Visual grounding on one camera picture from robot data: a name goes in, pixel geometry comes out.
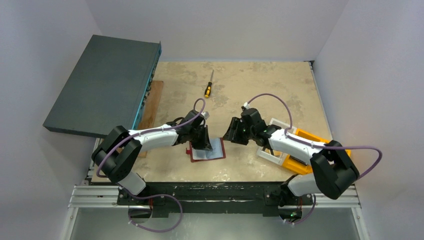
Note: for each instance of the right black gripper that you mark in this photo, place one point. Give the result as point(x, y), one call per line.
point(238, 131)

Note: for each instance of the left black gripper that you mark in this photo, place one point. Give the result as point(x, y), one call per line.
point(204, 144)

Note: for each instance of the red card holder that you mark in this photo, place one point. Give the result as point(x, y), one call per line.
point(217, 152)

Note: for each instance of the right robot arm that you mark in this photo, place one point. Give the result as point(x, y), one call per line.
point(333, 171)

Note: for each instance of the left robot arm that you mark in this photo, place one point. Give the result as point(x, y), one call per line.
point(117, 153)

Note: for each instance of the yellow black screwdriver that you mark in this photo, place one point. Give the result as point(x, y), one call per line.
point(208, 89)

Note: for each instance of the wooden board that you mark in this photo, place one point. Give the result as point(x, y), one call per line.
point(151, 105)

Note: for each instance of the yellow plastic bin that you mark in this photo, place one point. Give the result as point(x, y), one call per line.
point(298, 161)

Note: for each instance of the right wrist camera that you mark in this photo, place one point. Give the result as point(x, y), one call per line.
point(245, 106)

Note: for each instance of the white frame tray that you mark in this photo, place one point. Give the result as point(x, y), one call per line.
point(277, 157)

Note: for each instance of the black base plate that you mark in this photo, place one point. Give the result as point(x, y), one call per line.
point(290, 207)

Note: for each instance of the dark grey network switch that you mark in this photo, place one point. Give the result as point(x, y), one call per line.
point(108, 87)

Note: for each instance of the aluminium rail frame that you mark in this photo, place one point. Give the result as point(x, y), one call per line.
point(104, 196)

